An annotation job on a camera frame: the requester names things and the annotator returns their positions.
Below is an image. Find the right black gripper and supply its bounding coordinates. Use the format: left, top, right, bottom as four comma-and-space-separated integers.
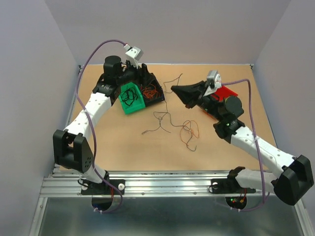
172, 80, 224, 121

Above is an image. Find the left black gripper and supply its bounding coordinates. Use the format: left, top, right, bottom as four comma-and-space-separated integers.
116, 59, 156, 88

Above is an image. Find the red plastic bin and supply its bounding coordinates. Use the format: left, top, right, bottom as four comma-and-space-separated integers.
200, 85, 239, 118

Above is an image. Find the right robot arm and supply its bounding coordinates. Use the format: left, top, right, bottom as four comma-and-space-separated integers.
171, 81, 314, 206

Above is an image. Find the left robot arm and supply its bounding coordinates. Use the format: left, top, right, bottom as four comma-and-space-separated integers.
53, 56, 155, 194

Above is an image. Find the black plastic bin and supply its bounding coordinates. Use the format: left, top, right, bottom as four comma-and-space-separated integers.
140, 79, 165, 107

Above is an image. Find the green plastic bin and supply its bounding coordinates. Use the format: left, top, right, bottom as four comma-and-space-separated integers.
119, 82, 146, 115

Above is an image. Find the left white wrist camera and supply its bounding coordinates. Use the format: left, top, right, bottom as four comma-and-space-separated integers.
124, 44, 144, 69

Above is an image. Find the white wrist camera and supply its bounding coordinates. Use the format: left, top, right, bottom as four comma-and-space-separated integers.
203, 70, 221, 96
124, 44, 144, 69

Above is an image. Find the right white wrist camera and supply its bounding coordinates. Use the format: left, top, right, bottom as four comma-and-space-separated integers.
203, 70, 221, 96

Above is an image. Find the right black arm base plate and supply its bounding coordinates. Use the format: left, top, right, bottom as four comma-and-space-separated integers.
208, 178, 256, 194

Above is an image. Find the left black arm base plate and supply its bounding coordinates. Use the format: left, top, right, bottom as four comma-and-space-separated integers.
78, 179, 126, 195

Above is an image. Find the aluminium rail frame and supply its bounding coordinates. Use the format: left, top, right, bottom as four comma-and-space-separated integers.
27, 64, 315, 236

